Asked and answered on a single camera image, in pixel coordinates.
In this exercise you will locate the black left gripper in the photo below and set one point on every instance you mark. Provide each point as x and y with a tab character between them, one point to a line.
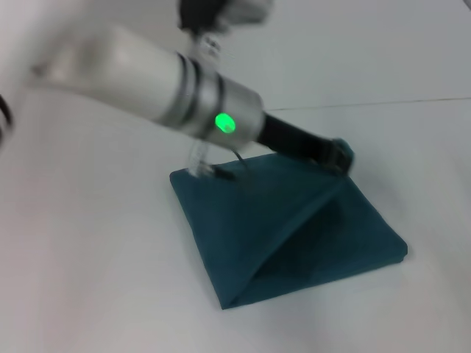
294	141

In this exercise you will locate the teal blue t-shirt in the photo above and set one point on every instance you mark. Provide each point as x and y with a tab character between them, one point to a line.
287	228

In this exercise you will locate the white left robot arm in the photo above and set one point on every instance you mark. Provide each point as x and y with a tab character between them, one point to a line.
147	88

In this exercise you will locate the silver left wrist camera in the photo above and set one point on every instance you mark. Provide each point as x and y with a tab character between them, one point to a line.
221	14

